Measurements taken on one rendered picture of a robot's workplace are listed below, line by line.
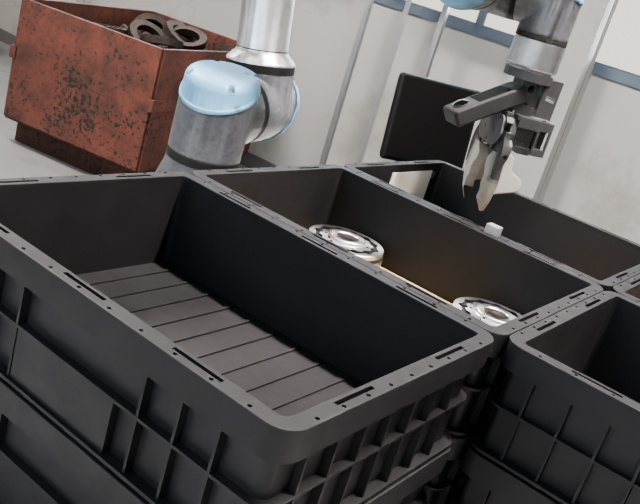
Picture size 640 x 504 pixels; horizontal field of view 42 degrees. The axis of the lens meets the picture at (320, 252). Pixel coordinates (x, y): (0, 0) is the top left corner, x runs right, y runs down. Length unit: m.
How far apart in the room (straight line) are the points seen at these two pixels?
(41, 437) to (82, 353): 0.08
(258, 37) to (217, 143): 0.21
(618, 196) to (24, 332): 3.19
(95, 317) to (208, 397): 0.11
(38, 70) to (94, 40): 0.34
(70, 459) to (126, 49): 3.09
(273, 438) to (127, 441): 0.14
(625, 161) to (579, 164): 0.19
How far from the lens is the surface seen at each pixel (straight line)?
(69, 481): 0.68
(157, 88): 3.58
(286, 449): 0.51
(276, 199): 1.06
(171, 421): 0.57
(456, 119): 1.22
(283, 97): 1.39
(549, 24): 1.24
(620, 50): 3.67
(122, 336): 0.57
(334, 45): 4.36
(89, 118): 3.79
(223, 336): 0.81
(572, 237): 1.33
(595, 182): 3.70
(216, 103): 1.25
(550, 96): 1.29
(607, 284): 1.03
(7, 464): 0.73
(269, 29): 1.38
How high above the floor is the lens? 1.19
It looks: 19 degrees down
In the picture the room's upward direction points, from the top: 17 degrees clockwise
